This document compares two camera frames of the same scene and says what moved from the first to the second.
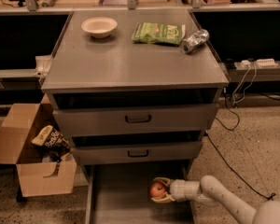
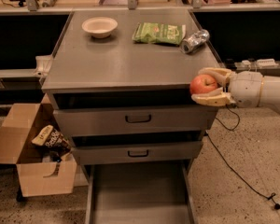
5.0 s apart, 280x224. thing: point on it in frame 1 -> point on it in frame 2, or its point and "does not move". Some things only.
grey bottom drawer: x=119 y=193 does not move
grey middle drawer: x=135 y=152 does not move
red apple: x=158 y=189 -> x=203 y=84
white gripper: x=178 y=190 -> x=245 y=89
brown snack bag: x=50 y=137 does not move
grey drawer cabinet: x=134 y=91 does not move
